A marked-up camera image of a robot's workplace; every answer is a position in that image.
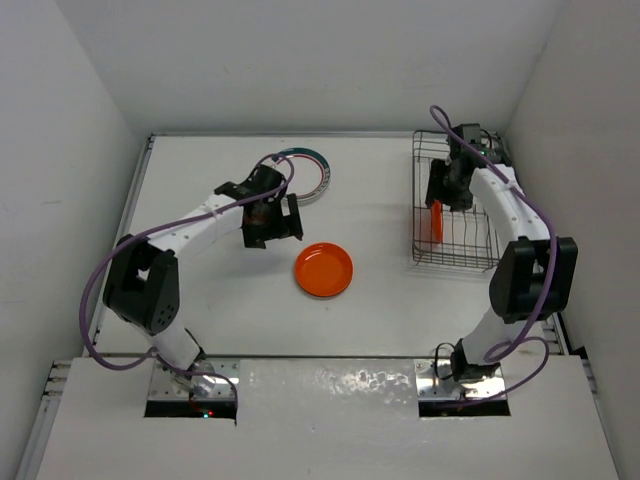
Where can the plain white plate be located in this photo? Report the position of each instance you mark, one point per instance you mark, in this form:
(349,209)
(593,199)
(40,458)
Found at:
(311,173)

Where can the white front cover panel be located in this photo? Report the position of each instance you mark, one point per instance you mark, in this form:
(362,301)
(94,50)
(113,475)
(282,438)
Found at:
(326,419)

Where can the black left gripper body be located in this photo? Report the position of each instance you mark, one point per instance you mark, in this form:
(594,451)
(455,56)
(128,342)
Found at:
(272,224)

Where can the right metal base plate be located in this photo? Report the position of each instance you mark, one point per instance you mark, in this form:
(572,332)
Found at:
(433,388)

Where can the orange plastic plate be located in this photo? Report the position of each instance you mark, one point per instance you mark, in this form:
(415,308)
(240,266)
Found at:
(323,270)
(436,223)

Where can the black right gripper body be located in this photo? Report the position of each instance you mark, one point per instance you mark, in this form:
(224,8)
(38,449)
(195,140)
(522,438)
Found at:
(454,193)

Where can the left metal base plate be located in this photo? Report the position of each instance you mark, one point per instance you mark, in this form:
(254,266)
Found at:
(167,385)

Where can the metal base plate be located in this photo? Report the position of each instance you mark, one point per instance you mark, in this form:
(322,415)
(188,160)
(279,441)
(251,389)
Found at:
(167,385)
(433,388)

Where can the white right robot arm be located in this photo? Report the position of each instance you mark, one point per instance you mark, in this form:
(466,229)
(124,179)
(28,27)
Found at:
(533,277)

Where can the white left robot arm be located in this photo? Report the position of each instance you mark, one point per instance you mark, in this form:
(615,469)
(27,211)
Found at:
(143,282)

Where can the grey wire dish rack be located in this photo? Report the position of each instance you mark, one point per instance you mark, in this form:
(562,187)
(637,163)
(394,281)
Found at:
(470,242)

